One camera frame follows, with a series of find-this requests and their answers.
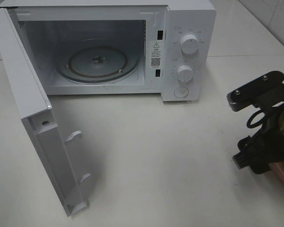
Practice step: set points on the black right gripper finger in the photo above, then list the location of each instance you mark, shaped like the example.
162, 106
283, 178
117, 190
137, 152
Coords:
254, 153

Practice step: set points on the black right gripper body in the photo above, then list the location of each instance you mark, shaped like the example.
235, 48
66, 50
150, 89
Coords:
271, 104

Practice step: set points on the round door release button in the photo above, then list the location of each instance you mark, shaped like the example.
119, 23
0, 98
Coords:
181, 92

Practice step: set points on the white timer knob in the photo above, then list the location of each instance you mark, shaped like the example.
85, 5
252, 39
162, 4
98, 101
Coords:
185, 73

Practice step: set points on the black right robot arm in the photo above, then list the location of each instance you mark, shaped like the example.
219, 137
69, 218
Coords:
266, 146

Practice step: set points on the upper white power knob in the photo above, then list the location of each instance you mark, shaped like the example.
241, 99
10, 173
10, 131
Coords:
189, 43

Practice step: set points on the white microwave oven body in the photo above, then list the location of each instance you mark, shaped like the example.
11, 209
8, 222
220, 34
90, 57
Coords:
51, 22

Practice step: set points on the white warning label sticker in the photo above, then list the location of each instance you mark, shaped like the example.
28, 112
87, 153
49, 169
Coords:
156, 49

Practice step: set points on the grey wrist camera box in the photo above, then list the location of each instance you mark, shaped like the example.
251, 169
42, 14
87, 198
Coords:
245, 95

